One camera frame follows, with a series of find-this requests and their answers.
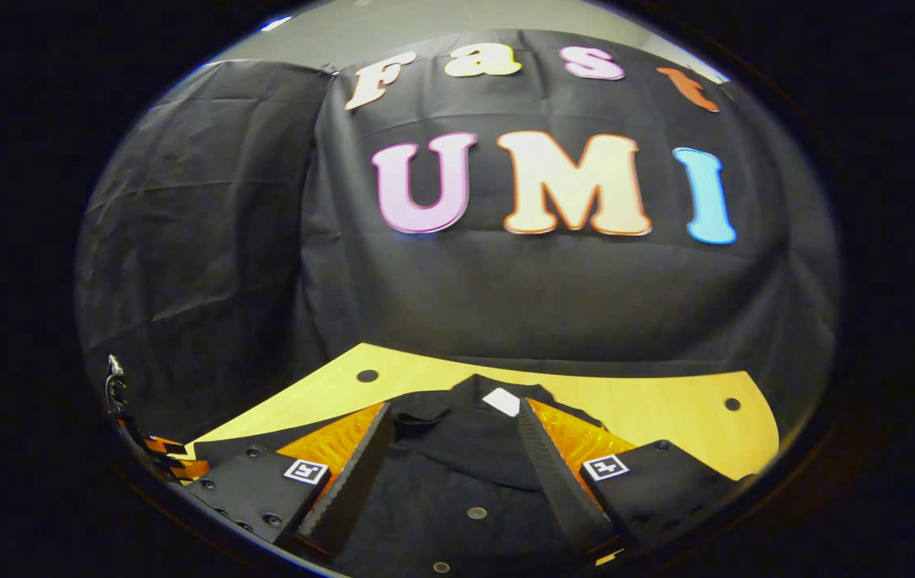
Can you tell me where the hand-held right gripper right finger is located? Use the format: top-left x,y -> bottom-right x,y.
517,397 -> 747,563

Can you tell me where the black backdrop cloth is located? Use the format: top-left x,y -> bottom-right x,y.
76,28 -> 840,442

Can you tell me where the black button coat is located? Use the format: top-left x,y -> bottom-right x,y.
185,373 -> 627,577

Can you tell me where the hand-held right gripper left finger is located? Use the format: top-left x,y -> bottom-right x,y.
185,401 -> 396,559

